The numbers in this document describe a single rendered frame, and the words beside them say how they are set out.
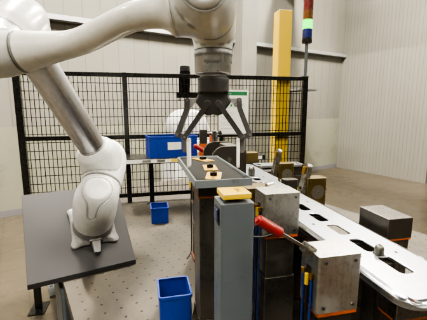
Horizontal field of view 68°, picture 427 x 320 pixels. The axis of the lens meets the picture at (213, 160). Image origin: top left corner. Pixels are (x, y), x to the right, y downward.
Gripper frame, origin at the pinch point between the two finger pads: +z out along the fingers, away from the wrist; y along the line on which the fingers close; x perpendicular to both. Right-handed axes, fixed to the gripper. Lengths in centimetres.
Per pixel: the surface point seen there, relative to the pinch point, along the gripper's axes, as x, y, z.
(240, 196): -16.0, 6.3, 4.7
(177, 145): 114, -28, 10
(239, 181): -5.0, 6.3, 4.2
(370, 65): 591, 280, -94
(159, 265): 40, -24, 50
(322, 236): 1.5, 28.3, 20.2
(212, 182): -6.7, 0.1, 4.2
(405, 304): -26.2, 34.6, 20.7
